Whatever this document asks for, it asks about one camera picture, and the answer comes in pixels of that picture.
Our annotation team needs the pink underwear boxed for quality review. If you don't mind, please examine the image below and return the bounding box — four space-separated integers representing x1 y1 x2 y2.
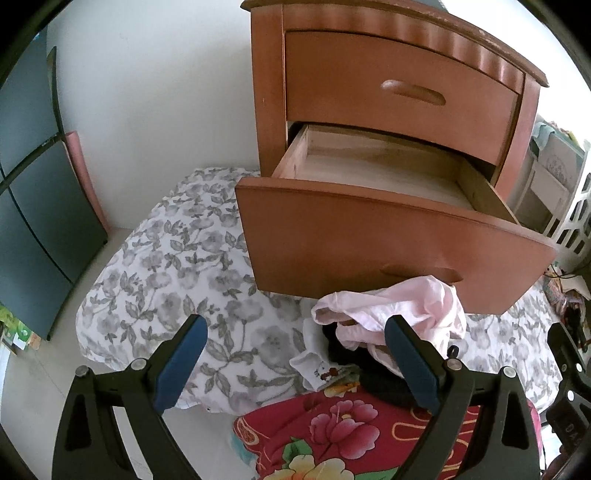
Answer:
311 275 467 377

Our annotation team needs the deep wooden drawer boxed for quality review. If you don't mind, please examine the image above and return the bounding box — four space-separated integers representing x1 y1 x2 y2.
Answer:
235 122 558 315

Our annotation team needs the small white cabinet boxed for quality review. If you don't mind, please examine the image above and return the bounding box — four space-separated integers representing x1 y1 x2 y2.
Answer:
515 117 585 236

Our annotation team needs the black toy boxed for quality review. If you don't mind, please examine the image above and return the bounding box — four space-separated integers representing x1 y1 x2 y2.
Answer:
561 305 583 333

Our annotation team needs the colourful cube package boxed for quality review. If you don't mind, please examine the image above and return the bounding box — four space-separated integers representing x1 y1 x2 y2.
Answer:
545 279 573 305

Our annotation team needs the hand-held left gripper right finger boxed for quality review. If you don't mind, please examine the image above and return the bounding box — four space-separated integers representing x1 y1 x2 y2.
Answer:
385 315 541 480

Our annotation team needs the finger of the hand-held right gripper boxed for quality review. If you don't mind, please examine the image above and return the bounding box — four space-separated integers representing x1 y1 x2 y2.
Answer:
547 323 591 398

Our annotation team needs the white printed sock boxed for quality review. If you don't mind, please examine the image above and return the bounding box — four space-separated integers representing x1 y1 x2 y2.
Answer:
290 318 345 393

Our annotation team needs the black lace underwear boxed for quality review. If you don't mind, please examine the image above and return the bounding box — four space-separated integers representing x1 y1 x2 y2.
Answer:
323 323 419 409

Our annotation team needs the pink board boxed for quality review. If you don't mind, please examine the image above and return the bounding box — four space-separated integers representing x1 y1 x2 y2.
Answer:
65 131 110 241

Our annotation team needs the white cutout rack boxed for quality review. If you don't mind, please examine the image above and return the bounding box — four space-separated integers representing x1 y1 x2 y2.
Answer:
549 171 591 259

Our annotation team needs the shallow wooden drawer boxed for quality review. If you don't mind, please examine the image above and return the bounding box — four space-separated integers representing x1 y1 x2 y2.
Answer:
285 30 527 160

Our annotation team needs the green packet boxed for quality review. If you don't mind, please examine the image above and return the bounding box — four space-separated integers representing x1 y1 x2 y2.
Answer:
0 305 44 356

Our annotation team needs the teal cloth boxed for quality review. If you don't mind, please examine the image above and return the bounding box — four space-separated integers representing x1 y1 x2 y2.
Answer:
531 121 561 153

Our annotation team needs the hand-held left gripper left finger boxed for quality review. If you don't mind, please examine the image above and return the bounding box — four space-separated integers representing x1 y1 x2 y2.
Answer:
52 315 208 480

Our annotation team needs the red floral blanket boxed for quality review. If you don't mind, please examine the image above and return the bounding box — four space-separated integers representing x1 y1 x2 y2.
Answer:
233 388 541 480

